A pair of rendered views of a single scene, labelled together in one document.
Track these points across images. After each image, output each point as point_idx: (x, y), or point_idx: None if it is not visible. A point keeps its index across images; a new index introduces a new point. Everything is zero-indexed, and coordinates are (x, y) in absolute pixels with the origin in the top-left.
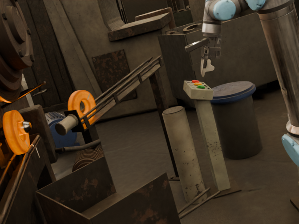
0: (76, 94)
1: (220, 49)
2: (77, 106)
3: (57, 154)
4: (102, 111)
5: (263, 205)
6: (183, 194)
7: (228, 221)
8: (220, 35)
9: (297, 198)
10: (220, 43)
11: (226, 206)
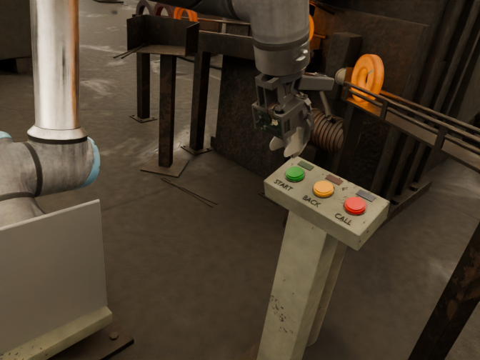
0: (363, 55)
1: (252, 107)
2: (357, 68)
3: (329, 93)
4: (372, 109)
5: (176, 330)
6: (331, 338)
7: (212, 290)
8: (261, 76)
9: (121, 342)
10: (258, 97)
11: (233, 319)
